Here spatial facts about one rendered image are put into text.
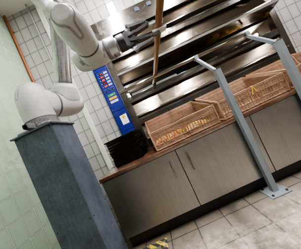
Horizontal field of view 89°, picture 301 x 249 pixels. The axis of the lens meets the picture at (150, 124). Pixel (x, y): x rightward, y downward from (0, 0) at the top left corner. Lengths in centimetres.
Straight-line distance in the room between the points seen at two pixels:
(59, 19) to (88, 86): 130
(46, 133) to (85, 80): 113
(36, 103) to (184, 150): 95
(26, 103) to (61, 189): 46
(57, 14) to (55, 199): 76
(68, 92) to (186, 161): 93
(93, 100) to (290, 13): 237
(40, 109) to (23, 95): 10
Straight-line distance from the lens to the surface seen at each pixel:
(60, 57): 116
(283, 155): 149
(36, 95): 100
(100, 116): 178
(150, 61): 168
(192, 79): 182
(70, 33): 64
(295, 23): 255
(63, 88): 111
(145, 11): 212
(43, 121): 95
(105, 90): 177
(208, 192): 129
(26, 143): 95
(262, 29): 254
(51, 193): 93
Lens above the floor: 77
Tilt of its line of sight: 1 degrees up
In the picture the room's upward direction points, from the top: 25 degrees counter-clockwise
